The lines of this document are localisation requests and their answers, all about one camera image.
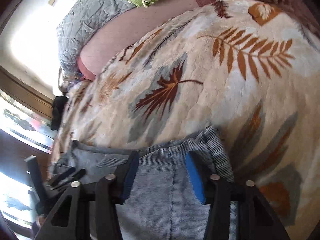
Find grey-blue denim pants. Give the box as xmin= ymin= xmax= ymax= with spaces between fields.
xmin=49 ymin=126 xmax=234 ymax=239

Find black garment pile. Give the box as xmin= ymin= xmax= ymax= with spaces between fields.
xmin=50 ymin=95 xmax=68 ymax=131

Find stained glass wooden door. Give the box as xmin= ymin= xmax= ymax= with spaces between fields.
xmin=1 ymin=68 xmax=55 ymax=239

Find leaf-pattern fleece blanket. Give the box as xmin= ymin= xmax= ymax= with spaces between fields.
xmin=53 ymin=0 xmax=319 ymax=239

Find grey quilted pillow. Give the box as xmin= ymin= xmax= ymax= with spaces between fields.
xmin=56 ymin=0 xmax=135 ymax=80

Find pink sofa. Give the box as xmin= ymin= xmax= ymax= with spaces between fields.
xmin=77 ymin=0 xmax=215 ymax=81

